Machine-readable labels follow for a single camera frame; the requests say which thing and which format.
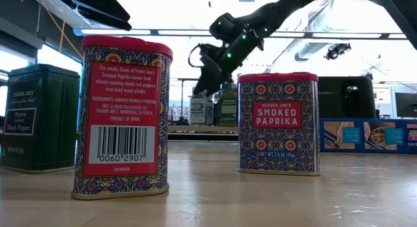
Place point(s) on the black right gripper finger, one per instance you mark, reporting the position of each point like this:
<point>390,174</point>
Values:
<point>205,85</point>
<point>223,81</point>

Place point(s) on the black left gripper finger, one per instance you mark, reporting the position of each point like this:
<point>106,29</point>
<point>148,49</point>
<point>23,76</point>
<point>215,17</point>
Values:
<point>97,3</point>
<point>107,22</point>

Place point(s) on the green lid oregano spice jar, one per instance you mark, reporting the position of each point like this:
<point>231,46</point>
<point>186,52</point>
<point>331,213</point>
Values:
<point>228,109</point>

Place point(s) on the red lid smoked paprika tin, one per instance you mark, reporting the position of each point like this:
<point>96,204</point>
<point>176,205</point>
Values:
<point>122,122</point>
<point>278,139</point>

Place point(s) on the dark black pepper spice tin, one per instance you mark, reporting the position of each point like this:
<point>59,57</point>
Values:
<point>39,122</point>

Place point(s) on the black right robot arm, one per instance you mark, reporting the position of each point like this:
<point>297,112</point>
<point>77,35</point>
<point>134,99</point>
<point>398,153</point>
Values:
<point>286,8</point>

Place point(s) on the overhead light bar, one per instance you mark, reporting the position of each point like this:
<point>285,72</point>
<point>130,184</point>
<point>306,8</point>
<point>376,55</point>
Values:
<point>306,34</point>

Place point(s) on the black ceiling spotlight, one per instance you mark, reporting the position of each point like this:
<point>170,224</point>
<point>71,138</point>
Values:
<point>337,51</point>

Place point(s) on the black four slot toaster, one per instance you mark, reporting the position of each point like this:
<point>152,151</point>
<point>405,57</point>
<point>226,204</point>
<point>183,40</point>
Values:
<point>332,99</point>

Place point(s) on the blue plastic wrap box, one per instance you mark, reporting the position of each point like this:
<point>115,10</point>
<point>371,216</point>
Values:
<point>358,152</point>

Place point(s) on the black monitor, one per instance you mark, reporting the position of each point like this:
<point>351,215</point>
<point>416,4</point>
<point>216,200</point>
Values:
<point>405,104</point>

